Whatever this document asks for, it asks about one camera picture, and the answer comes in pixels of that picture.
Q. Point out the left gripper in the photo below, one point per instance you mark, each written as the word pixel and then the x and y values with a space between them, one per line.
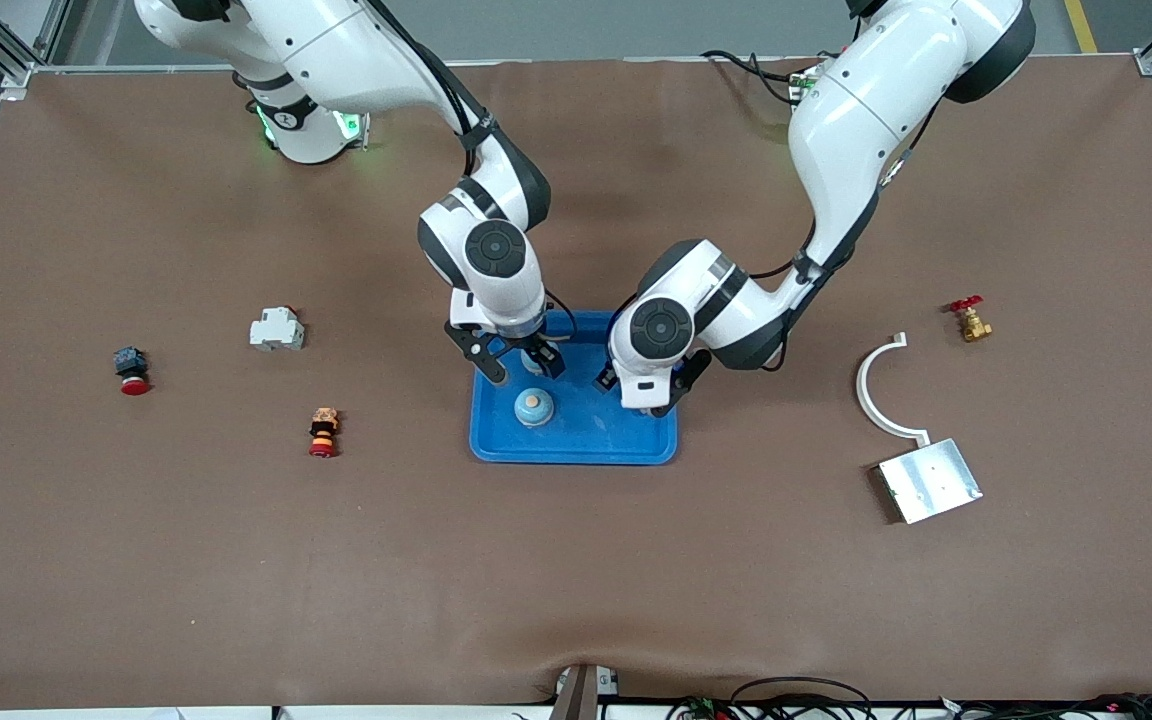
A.
pixel 693 369

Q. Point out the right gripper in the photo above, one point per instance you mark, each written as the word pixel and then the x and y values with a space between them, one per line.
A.
pixel 524 345

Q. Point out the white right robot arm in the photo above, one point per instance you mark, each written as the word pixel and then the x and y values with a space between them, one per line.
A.
pixel 356 60

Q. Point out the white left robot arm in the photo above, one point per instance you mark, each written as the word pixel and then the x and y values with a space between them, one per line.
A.
pixel 856 130

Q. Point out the blue plastic tray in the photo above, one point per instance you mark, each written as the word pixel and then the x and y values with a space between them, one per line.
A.
pixel 586 440

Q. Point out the orange red stacked push button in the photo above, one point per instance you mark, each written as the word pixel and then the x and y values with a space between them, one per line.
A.
pixel 324 430

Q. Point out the white circuit breaker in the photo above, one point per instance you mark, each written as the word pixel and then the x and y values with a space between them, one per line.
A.
pixel 276 332

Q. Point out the square aluminium plate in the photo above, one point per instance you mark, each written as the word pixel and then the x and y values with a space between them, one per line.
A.
pixel 931 480

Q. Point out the red button black block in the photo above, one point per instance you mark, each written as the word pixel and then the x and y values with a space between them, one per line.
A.
pixel 132 365

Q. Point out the white curved plastic bracket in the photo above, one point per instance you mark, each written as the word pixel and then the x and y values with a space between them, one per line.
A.
pixel 866 400

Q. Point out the metal table edge bracket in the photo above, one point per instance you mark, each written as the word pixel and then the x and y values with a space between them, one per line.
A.
pixel 576 695

